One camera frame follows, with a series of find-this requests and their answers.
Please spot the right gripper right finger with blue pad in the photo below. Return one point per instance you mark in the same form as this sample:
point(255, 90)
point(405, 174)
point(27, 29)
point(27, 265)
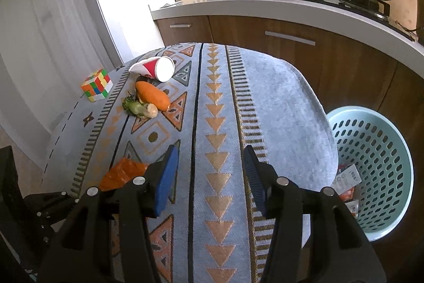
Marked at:
point(262, 179)

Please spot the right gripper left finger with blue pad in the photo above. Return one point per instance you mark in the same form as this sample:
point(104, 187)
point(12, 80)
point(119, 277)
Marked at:
point(160, 176)

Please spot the green vegetable scrap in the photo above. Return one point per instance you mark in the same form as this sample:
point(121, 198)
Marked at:
point(141, 110)

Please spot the orange carrot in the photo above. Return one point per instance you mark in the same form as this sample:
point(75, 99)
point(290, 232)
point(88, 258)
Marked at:
point(148, 93)

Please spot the white paper receipt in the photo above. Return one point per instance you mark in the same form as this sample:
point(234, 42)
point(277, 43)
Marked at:
point(346, 179)

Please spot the red snack wrapper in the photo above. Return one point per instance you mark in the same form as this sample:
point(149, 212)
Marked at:
point(350, 201)

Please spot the red white paper cup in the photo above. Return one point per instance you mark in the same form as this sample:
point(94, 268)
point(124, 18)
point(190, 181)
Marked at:
point(157, 68)

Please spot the light blue trash basket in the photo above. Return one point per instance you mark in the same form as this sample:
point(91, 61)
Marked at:
point(376, 147)

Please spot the brown kitchen cabinets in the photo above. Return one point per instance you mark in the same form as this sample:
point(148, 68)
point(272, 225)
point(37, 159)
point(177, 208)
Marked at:
point(373, 68)

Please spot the white kitchen countertop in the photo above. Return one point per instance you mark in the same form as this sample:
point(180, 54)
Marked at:
point(318, 15)

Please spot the patterned grey tablecloth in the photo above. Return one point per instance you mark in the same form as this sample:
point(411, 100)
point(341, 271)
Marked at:
point(222, 98)

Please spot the colourful puzzle cube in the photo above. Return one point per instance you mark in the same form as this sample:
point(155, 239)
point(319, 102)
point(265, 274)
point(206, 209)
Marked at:
point(97, 86)

